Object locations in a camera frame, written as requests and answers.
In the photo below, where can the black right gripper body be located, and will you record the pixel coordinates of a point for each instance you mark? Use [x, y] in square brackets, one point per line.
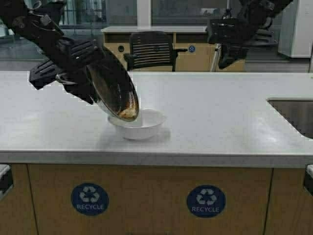
[236, 37]

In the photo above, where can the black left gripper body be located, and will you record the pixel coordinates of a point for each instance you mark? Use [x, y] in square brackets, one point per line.
[65, 55]

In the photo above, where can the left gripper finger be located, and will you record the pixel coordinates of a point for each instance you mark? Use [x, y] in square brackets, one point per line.
[85, 91]

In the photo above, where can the steel frying pan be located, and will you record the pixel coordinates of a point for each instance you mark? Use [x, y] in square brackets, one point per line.
[114, 89]

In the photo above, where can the raw white shrimp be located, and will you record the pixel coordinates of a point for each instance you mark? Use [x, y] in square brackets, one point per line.
[128, 113]

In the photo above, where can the black robot base right edge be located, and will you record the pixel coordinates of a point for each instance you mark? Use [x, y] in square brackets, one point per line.
[308, 179]

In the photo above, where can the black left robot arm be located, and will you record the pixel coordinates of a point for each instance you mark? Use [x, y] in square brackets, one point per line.
[36, 24]

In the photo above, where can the black robot base left edge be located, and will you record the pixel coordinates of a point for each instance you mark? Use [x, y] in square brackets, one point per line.
[6, 179]

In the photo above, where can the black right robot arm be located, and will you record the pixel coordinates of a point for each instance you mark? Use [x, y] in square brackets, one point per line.
[257, 11]

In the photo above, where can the background wood counter cabinet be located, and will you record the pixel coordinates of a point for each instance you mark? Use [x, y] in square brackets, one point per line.
[197, 58]

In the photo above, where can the white appliance at right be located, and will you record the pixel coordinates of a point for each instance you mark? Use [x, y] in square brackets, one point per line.
[296, 33]

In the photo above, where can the white ceramic serving bowl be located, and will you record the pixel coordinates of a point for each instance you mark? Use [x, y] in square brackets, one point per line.
[147, 125]

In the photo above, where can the black mesh office chair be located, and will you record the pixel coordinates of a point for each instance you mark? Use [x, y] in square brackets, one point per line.
[151, 49]

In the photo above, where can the steel sink basin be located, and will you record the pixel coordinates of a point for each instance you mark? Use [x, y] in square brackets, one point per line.
[297, 112]

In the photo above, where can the left blue recycle sticker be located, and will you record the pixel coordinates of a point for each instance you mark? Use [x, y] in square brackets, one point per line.
[89, 199]

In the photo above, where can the blue recycle sticker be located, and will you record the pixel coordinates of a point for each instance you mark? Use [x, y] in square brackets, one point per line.
[206, 201]
[89, 199]

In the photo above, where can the kitchen island wood cabinet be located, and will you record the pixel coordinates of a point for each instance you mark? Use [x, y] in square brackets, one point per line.
[153, 201]

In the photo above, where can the right blue recycle sticker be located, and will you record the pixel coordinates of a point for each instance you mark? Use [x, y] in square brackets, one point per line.
[206, 201]

